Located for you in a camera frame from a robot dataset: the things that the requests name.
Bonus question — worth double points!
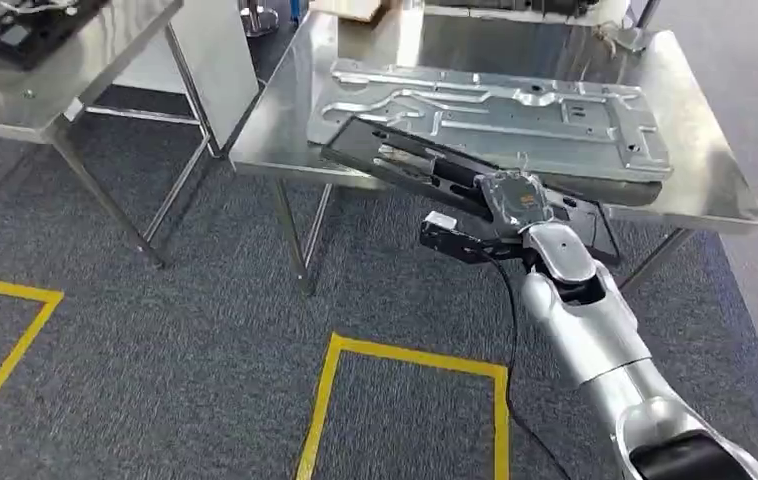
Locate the small bent metal part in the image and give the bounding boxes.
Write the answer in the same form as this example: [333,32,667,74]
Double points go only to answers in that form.
[592,19,653,56]

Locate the cardboard box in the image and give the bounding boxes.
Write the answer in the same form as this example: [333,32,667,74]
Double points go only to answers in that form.
[309,0,395,24]

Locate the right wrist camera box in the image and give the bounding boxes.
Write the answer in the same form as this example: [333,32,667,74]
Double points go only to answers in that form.
[418,210,527,267]

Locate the yellow floor tape square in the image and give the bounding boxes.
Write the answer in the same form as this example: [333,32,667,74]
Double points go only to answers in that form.
[294,332,511,480]
[0,272,66,453]

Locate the black plastic plate frame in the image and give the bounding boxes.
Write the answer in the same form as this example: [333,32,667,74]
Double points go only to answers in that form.
[0,0,113,73]
[319,116,623,268]

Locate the large steel table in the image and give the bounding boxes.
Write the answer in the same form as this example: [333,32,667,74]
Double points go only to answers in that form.
[228,7,758,297]

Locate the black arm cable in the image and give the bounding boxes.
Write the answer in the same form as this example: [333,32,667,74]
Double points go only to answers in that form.
[484,251,574,480]

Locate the stamped metal panel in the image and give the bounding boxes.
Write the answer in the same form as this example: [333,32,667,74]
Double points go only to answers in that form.
[305,58,674,184]

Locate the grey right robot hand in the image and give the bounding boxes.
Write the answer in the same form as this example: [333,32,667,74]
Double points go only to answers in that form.
[474,170,557,238]

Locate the small steel table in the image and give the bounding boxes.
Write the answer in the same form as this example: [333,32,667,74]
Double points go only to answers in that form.
[0,0,262,271]

